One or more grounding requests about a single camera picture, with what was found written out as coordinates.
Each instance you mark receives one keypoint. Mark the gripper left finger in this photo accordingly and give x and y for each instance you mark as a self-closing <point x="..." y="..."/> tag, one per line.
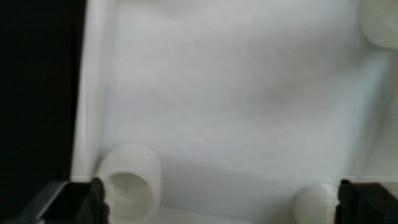
<point x="68" y="204"/>

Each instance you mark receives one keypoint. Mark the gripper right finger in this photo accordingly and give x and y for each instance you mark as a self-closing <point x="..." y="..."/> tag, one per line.
<point x="367" y="204"/>

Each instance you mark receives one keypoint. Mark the white square table top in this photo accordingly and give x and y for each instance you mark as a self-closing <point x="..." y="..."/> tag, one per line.
<point x="237" y="107"/>

